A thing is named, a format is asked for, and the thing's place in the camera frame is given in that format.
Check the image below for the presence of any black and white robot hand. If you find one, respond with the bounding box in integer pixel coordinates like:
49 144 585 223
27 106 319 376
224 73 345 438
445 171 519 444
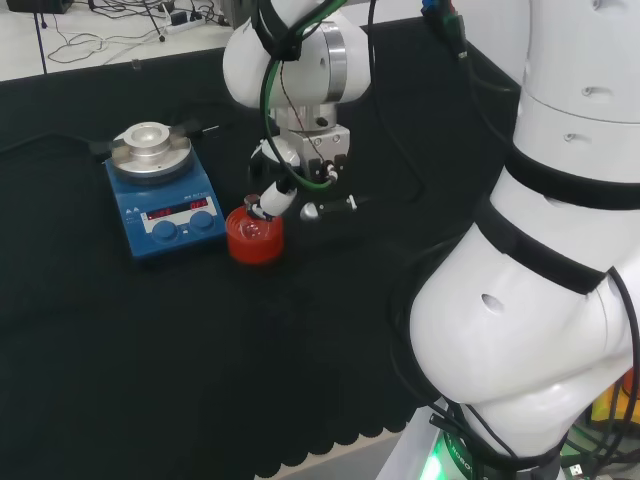
243 105 374 224

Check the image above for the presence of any clear round-bottom flask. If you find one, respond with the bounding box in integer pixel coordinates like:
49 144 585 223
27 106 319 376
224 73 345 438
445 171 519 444
238 193 274 241

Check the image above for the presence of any blue-base heater with steel plate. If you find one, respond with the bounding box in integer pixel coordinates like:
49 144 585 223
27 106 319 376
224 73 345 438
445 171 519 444
89 118 227 270

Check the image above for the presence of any white power strip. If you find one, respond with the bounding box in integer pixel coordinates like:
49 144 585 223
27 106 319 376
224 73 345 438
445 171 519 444
166 8 207 36

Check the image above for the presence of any black bench cloth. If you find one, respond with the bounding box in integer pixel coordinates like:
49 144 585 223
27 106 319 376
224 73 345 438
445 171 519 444
0 14 527 480

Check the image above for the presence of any dark tripod pole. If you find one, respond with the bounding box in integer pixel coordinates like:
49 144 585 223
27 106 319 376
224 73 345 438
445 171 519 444
31 0 50 76

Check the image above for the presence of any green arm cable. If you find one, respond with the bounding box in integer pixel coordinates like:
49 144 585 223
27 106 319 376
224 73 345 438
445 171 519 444
260 0 342 192

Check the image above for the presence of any orange flask support ring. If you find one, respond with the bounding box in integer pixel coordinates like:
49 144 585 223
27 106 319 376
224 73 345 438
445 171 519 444
225 202 286 265

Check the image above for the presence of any thin grey loose cable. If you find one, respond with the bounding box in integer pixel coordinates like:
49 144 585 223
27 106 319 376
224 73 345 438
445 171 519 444
47 0 167 66

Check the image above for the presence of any thick black power cable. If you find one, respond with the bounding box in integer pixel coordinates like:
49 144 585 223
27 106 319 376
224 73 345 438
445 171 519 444
0 130 107 157

